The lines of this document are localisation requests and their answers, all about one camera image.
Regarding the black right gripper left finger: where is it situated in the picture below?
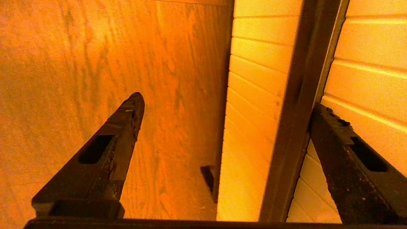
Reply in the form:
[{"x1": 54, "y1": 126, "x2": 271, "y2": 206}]
[{"x1": 31, "y1": 92, "x2": 146, "y2": 220}]

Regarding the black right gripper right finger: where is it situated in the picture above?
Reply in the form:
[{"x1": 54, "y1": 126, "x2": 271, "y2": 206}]
[{"x1": 308, "y1": 102, "x2": 407, "y2": 225}]

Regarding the white cabinet drawer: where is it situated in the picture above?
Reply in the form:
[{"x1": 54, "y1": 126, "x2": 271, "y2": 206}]
[{"x1": 216, "y1": 0, "x2": 407, "y2": 223}]

